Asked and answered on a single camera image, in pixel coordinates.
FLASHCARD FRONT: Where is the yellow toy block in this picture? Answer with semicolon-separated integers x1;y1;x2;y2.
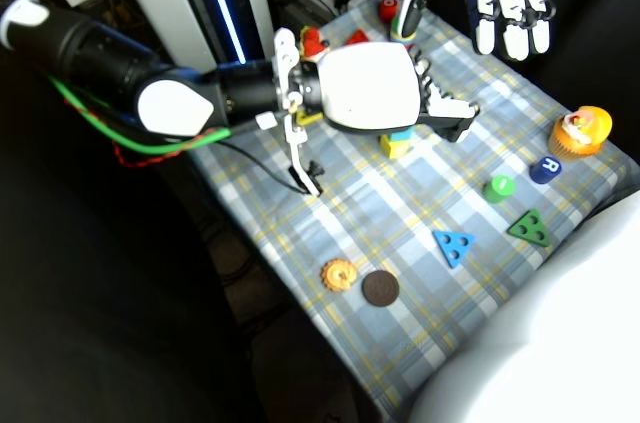
378;135;414;161

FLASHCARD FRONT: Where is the strawberry toy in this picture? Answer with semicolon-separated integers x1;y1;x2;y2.
299;26;332;63

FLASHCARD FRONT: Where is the red cylinder with letter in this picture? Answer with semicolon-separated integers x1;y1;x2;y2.
376;0;402;25

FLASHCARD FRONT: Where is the white power strip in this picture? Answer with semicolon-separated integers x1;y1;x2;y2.
309;0;362;15

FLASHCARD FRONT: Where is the blue plaid cloth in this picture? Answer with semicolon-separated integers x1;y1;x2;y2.
191;0;627;423

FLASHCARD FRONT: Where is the toy cupcake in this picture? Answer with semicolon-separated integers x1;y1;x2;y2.
547;104;614;162

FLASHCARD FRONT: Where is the green toy cylinder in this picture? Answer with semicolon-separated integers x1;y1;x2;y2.
482;174;518;205

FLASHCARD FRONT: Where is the blue cylinder with letter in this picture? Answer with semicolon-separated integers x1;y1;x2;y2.
529;156;563;186

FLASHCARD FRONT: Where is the blue triangle with holes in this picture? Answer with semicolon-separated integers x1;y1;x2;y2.
431;229;477;270

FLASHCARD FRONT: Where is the yellow toy cookie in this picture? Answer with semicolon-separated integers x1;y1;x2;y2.
320;258;360;293

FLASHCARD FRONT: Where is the chocolate toy cookie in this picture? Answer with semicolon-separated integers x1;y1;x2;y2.
361;269;402;308

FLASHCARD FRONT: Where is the green triangle with holes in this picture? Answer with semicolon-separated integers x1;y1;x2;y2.
506;208;552;248

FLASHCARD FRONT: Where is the white blurred robot shell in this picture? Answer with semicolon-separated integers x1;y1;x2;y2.
408;187;640;423

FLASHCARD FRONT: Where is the coloured ring stacker toy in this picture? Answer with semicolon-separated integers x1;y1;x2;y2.
389;16;417;42

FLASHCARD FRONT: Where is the black cable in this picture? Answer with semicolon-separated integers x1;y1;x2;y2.
219;141;310;194

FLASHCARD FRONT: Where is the green cable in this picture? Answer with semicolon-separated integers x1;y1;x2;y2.
48;76;232;155

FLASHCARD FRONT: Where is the red braided cable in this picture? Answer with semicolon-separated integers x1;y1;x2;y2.
63;97;204;168

